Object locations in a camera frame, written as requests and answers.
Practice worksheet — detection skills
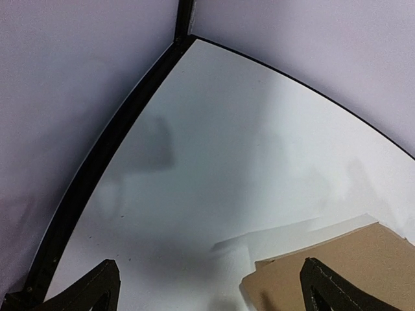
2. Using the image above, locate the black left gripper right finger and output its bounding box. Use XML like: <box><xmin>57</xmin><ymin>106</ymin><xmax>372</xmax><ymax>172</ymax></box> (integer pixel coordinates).
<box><xmin>300</xmin><ymin>257</ymin><xmax>394</xmax><ymax>310</ymax></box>

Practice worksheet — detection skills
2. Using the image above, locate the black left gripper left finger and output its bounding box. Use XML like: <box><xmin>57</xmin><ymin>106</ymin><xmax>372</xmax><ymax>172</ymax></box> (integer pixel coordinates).
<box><xmin>33</xmin><ymin>259</ymin><xmax>121</xmax><ymax>311</ymax></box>

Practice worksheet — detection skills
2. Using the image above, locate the brown cardboard paper box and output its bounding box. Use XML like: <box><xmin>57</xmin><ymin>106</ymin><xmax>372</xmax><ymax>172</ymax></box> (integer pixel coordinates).
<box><xmin>242</xmin><ymin>223</ymin><xmax>414</xmax><ymax>310</ymax></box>

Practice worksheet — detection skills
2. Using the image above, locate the black enclosure frame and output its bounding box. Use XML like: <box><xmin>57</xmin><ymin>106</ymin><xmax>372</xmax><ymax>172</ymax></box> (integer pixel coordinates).
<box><xmin>1</xmin><ymin>1</ymin><xmax>414</xmax><ymax>310</ymax></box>

